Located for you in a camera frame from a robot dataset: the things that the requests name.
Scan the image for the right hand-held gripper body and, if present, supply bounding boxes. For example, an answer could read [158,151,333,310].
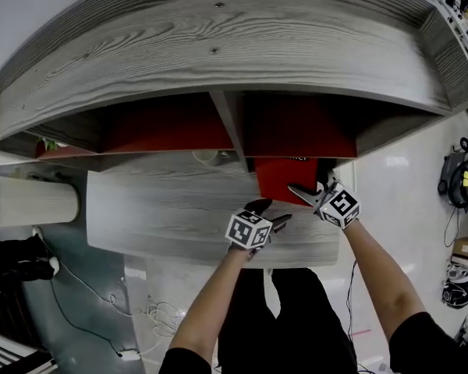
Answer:
[314,169,361,230]

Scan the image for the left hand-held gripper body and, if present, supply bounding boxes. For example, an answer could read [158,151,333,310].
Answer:
[225,207,274,263]

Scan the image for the red hardcover book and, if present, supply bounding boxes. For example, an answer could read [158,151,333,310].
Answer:
[253,156,320,209]

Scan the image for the person's left forearm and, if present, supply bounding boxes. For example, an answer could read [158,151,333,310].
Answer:
[169,245,254,362]

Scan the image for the person's right forearm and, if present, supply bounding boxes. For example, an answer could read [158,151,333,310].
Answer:
[341,218,426,342]

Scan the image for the grey wooden desk with hutch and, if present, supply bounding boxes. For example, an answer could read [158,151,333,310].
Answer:
[0,0,468,270]

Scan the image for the long white office desk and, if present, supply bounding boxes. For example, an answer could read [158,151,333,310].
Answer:
[420,0,468,77]

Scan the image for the white mug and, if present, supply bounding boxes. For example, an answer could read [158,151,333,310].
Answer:
[192,150,239,167]

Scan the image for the person's black trousers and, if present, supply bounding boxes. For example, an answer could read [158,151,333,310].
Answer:
[217,266,360,374]

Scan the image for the black and yellow vacuum cleaner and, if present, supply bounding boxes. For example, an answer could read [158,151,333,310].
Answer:
[437,136,468,210]

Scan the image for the person's black shirt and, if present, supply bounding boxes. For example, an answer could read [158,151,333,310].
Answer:
[158,312,468,374]

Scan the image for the small potted green plant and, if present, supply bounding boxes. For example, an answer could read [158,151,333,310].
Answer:
[41,137,69,151]

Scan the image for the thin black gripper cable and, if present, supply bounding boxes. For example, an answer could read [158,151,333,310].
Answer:
[345,259,360,342]

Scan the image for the black vacuum cleaner cable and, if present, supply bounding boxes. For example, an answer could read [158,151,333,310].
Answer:
[443,206,463,249]

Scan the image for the tangle of white cables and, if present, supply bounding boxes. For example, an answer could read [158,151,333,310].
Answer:
[146,302,186,337]

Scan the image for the long white floor cable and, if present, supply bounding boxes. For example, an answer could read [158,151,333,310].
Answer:
[58,261,136,317]

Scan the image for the black floor cable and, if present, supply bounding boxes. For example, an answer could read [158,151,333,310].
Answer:
[48,277,122,356]

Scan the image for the white round pedestal table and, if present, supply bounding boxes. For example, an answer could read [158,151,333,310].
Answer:
[0,148,81,243]

